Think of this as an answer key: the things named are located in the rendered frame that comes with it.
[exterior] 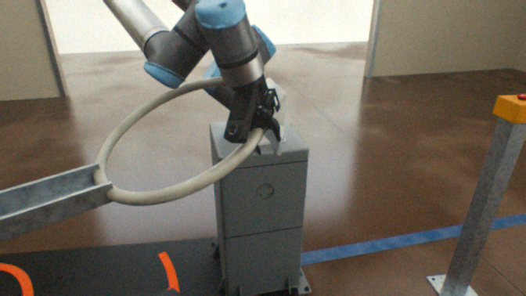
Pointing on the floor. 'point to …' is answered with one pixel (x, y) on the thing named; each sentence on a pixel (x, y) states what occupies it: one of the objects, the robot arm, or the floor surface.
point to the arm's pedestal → (261, 216)
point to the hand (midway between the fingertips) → (267, 153)
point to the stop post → (485, 196)
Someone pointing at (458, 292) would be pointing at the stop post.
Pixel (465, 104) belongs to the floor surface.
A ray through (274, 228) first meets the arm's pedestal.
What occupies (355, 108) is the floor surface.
